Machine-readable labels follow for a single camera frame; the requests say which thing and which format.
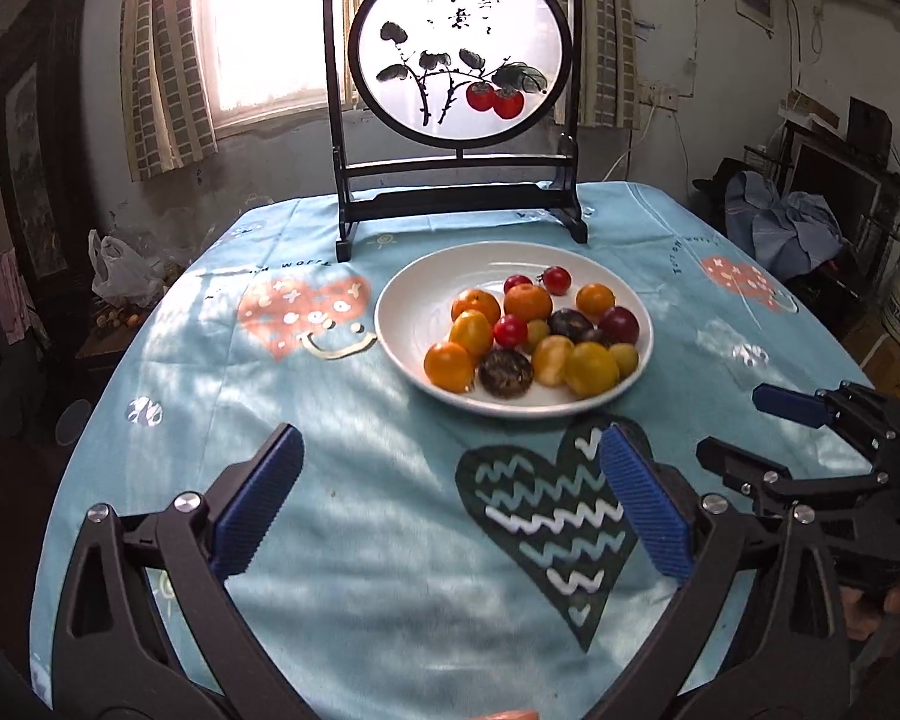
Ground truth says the white oval plate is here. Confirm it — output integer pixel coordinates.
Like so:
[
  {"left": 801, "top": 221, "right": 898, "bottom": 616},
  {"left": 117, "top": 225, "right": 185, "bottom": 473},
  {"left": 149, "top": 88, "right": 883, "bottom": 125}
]
[{"left": 375, "top": 241, "right": 655, "bottom": 419}]

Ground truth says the black framed round painting screen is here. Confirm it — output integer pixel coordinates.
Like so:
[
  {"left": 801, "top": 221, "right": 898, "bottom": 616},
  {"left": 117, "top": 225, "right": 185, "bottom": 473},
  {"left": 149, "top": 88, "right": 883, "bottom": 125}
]
[{"left": 322, "top": 0, "right": 589, "bottom": 262}]

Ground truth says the small orange fruit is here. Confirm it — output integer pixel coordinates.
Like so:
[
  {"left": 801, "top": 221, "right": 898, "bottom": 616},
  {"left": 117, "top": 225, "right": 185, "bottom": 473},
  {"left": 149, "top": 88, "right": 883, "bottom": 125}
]
[{"left": 575, "top": 283, "right": 616, "bottom": 323}]

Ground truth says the black monitor shelf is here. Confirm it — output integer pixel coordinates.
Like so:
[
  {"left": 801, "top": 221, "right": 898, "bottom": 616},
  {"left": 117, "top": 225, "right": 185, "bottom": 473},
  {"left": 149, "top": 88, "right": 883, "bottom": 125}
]
[{"left": 774, "top": 88, "right": 900, "bottom": 296}]

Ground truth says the dark red plum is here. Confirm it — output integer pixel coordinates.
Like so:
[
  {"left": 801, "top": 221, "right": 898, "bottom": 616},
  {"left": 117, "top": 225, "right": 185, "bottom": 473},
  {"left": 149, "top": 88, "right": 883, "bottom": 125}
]
[{"left": 598, "top": 305, "right": 640, "bottom": 344}]

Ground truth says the small yellow green fruit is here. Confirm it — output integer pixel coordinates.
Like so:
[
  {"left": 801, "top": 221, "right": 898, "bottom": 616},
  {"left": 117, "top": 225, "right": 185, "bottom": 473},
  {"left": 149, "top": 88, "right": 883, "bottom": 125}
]
[{"left": 608, "top": 343, "right": 640, "bottom": 380}]

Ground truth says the person's right hand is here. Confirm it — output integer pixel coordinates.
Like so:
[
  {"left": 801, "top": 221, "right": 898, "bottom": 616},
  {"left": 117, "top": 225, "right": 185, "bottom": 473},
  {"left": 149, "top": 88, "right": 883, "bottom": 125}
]
[{"left": 841, "top": 585, "right": 900, "bottom": 640}]

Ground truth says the large orange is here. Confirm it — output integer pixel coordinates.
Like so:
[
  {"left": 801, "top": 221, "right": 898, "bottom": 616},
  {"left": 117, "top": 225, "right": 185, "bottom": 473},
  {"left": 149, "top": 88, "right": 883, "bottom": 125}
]
[{"left": 452, "top": 288, "right": 502, "bottom": 325}]

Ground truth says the yellow orange fruit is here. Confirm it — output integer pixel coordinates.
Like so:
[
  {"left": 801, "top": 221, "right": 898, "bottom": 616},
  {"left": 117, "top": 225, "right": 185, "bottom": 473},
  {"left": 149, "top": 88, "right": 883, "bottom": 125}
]
[{"left": 523, "top": 319, "right": 551, "bottom": 355}]

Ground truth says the orange persimmon fruit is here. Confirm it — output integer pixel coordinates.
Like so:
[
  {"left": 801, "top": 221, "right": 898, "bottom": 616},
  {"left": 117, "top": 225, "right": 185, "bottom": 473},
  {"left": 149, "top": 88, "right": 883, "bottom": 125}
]
[{"left": 422, "top": 341, "right": 475, "bottom": 394}]

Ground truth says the yellowish brown small fruit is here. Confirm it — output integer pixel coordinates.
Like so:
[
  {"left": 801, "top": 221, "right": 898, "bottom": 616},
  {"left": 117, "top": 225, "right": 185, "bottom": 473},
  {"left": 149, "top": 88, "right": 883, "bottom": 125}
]
[{"left": 532, "top": 335, "right": 574, "bottom": 387}]

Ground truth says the large yellow fruit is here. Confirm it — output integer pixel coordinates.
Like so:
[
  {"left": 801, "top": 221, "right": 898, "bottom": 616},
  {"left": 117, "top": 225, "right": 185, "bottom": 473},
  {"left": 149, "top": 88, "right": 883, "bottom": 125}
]
[{"left": 564, "top": 341, "right": 621, "bottom": 398}]

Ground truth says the white plastic bag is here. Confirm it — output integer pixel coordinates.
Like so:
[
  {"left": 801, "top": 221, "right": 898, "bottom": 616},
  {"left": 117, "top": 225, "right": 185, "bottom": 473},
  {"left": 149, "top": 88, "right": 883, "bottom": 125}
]
[{"left": 87, "top": 229, "right": 164, "bottom": 309}]

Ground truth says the dark purple plum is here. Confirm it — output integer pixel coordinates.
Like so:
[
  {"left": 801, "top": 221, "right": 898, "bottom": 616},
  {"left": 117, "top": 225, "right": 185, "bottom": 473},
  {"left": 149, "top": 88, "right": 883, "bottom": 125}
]
[{"left": 548, "top": 307, "right": 593, "bottom": 343}]

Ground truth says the left beige curtain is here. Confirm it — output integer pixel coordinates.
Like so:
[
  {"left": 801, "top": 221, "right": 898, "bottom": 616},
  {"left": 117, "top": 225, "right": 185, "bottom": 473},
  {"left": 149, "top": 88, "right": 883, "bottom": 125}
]
[{"left": 119, "top": 0, "right": 217, "bottom": 182}]

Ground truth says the blue clothes pile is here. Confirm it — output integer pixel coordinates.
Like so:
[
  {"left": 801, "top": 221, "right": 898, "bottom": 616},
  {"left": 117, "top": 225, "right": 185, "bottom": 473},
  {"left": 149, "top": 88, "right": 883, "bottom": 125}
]
[{"left": 725, "top": 171, "right": 845, "bottom": 281}]

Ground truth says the beige curtain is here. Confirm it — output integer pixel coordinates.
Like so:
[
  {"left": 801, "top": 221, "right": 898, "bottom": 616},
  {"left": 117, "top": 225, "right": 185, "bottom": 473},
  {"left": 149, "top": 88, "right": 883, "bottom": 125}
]
[
  {"left": 578, "top": 0, "right": 639, "bottom": 128},
  {"left": 119, "top": 0, "right": 217, "bottom": 182}
]

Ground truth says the light blue patterned tablecloth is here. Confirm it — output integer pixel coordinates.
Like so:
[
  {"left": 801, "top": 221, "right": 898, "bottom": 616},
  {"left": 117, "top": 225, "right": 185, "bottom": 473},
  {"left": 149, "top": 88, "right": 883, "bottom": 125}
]
[{"left": 30, "top": 182, "right": 863, "bottom": 718}]

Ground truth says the dark brown tea ball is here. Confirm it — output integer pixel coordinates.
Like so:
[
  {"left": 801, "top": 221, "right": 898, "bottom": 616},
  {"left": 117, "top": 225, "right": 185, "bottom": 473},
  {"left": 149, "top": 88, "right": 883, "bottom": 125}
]
[{"left": 478, "top": 349, "right": 535, "bottom": 400}]

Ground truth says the right beige curtain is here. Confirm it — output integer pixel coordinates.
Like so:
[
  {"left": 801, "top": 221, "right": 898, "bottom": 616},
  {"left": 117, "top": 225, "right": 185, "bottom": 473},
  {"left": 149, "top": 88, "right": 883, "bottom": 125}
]
[{"left": 578, "top": 0, "right": 639, "bottom": 128}]

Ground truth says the red cherry tomato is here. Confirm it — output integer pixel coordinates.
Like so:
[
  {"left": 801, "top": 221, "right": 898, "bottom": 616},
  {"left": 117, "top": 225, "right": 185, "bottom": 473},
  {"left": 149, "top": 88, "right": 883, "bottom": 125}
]
[
  {"left": 539, "top": 266, "right": 572, "bottom": 296},
  {"left": 504, "top": 273, "right": 533, "bottom": 294}
]

